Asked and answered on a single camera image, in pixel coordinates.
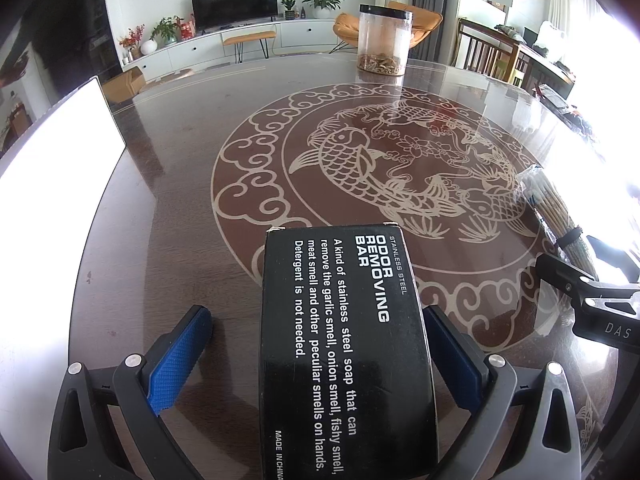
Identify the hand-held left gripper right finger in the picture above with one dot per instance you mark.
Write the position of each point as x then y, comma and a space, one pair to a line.
452, 355

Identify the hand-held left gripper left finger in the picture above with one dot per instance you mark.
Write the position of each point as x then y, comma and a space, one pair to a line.
175, 360

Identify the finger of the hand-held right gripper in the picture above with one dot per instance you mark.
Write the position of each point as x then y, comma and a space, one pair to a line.
620, 257
565, 270

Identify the bundle of thin sticks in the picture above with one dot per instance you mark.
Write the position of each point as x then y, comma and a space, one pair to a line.
555, 210

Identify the black printed box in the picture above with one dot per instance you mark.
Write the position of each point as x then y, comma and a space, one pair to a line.
345, 360

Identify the wooden chair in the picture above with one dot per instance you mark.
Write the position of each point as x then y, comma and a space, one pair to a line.
490, 52

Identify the white panel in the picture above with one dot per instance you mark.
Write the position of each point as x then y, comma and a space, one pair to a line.
55, 140

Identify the cardboard box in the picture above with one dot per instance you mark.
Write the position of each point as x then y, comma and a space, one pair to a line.
125, 87

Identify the orange lounge chair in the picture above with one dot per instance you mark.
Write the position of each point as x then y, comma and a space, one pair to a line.
425, 22

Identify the clear plastic jar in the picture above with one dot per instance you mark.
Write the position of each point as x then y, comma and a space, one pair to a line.
384, 40

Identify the grey curtain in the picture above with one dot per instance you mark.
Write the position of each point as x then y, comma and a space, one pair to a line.
432, 5

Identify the white tv cabinet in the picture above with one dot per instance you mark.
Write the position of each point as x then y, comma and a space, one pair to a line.
210, 50

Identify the white round vase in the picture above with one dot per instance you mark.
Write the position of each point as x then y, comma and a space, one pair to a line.
149, 47

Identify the red flower bouquet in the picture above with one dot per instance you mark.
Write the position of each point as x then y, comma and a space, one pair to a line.
131, 40

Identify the orange bench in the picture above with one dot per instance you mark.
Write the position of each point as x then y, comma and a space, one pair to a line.
249, 40

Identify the red ornament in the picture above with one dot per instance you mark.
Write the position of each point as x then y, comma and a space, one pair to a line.
187, 31

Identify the leafy potted plant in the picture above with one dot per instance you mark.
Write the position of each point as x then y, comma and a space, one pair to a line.
166, 30

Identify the black display cabinet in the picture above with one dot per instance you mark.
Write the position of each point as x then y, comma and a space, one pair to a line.
55, 25

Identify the black television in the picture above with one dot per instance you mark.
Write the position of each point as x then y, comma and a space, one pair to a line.
235, 5

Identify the large green potted plant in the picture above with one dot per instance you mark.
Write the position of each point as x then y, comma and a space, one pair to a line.
322, 2

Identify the small potted plant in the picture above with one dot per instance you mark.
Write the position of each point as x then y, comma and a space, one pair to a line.
288, 9

